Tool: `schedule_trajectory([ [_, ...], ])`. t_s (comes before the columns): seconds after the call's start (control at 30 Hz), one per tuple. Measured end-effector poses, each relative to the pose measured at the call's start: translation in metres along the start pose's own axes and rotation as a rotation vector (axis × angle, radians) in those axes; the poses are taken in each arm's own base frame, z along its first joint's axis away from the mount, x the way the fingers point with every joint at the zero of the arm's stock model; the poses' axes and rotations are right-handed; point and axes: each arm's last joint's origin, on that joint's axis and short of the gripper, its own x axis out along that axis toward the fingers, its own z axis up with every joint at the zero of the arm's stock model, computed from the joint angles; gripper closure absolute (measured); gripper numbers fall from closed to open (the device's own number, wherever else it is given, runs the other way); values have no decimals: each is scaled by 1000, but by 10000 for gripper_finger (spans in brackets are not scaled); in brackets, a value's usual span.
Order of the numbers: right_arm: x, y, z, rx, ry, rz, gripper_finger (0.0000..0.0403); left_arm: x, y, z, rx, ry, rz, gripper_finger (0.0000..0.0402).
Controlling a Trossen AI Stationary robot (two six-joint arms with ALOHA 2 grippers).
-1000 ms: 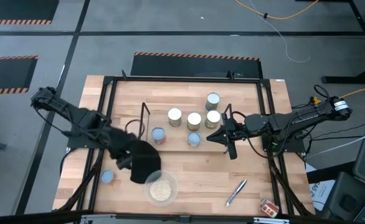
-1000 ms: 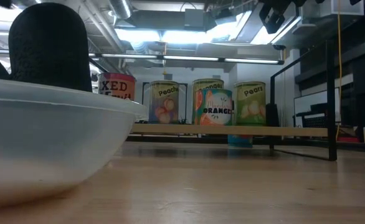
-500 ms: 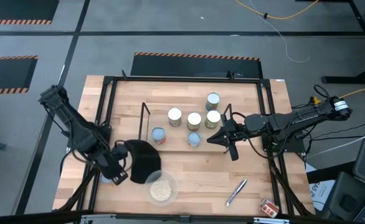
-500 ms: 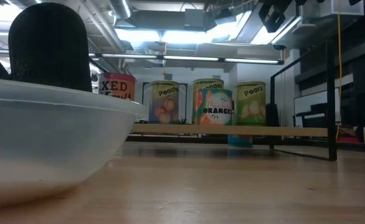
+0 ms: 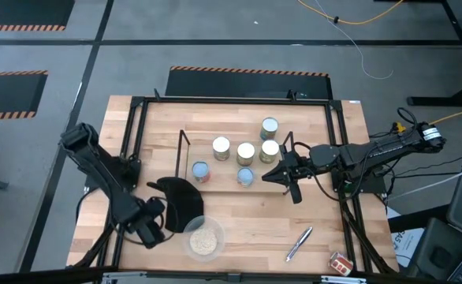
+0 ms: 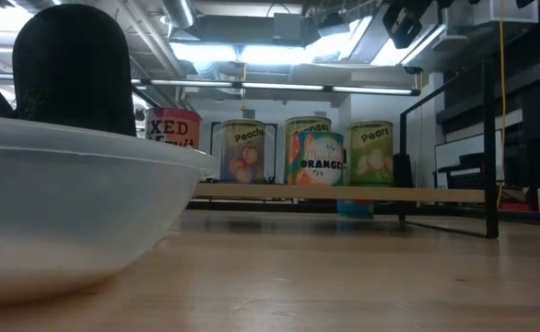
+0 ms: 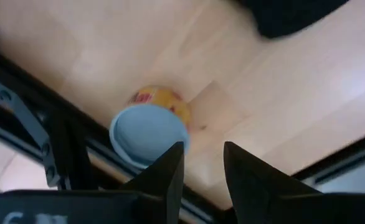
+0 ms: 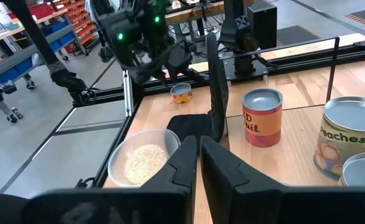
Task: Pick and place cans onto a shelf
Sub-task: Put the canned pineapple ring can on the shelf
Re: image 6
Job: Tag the grey ceiling box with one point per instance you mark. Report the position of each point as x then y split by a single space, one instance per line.
287 25

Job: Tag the flat red object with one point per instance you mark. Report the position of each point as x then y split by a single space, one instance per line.
516 207

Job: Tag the white translucent plastic bowl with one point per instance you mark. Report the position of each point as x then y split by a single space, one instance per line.
67 207

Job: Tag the long fluorescent light bar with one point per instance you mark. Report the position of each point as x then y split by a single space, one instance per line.
279 86

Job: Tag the black background crate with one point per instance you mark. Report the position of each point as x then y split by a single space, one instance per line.
403 173

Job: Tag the wooden shelf board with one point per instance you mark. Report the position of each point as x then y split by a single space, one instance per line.
413 193

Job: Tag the black textured rounded block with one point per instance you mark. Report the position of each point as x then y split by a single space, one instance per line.
72 69

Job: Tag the teal mandarin oranges can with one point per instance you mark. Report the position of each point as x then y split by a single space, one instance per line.
316 161

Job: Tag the peaches can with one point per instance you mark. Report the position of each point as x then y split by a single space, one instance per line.
242 157

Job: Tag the green pears can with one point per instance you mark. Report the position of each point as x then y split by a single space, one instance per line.
370 157

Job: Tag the green oranges can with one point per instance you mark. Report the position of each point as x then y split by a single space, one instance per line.
307 124

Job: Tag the tomatoes can with blue base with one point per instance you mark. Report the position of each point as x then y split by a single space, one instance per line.
355 209

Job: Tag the black metal shelf frame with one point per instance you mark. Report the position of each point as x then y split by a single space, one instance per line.
491 161

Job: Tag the black mesh basket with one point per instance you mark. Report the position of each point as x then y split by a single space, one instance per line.
466 180

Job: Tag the dark ceiling security camera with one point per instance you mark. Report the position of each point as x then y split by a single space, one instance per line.
413 69

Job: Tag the grey square wall vent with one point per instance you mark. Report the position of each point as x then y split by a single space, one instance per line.
320 113
249 114

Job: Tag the red orange mixed fruit can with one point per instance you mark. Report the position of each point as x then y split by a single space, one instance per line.
173 126

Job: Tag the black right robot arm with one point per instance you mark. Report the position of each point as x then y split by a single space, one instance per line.
525 3

